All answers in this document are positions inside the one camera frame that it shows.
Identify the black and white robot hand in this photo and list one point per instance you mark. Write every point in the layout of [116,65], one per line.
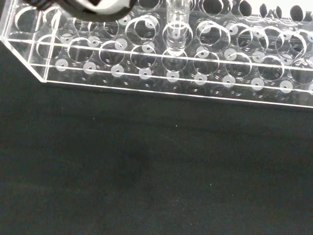
[97,8]

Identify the clear test tube rack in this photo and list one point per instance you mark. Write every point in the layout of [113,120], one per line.
[156,66]

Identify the black cloth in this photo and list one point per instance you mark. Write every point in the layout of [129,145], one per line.
[146,171]

